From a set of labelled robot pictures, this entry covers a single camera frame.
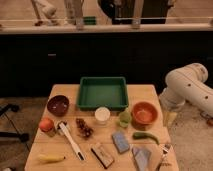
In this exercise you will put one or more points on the wooden board eraser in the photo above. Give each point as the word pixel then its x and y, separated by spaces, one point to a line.
pixel 104 157

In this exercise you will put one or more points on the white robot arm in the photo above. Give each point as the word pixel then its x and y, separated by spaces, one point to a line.
pixel 187 84

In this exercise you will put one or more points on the green plastic tray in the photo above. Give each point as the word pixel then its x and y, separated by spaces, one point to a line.
pixel 110 92

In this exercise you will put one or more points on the white cup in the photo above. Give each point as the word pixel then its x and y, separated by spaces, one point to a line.
pixel 102 115

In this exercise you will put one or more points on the green pear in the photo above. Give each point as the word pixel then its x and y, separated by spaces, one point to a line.
pixel 124 119

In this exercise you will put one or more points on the orange bowl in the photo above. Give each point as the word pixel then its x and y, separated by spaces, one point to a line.
pixel 144 113

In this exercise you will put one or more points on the brown grape bunch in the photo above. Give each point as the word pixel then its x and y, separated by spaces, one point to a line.
pixel 83 128

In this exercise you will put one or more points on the dark brown bowl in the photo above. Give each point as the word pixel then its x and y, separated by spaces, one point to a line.
pixel 58 105

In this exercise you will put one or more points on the blue sponge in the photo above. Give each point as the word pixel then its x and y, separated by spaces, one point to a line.
pixel 120 142

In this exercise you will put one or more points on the green chili pepper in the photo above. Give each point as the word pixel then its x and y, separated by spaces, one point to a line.
pixel 145 135

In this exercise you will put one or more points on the wooden table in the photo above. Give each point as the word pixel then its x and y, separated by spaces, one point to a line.
pixel 59 145

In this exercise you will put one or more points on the red orange apple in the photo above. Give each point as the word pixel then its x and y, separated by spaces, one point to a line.
pixel 46 124

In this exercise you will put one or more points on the blue grey cloth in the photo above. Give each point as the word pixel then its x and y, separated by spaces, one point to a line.
pixel 141 157

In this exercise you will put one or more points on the silver fork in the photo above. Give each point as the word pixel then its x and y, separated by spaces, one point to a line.
pixel 166 149

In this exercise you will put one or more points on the yellow banana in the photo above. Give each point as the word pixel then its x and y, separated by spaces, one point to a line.
pixel 50 158

